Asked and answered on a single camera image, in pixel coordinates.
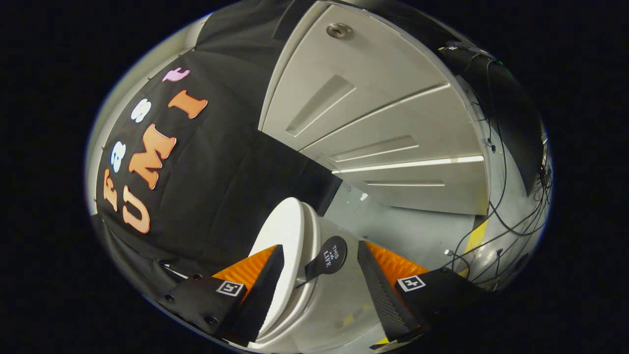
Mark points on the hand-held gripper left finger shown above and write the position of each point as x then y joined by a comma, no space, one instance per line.
263,300

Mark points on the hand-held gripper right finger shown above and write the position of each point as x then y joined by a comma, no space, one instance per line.
385,305

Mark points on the black round lid lifter tab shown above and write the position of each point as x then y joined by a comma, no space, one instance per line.
333,255

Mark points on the white toilet lid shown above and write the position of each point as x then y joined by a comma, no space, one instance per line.
287,231

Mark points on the white toilet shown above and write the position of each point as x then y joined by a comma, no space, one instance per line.
339,309

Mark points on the black backdrop cloth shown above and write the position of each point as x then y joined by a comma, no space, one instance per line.
216,187

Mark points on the white drawer cabinet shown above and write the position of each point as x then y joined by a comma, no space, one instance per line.
393,123

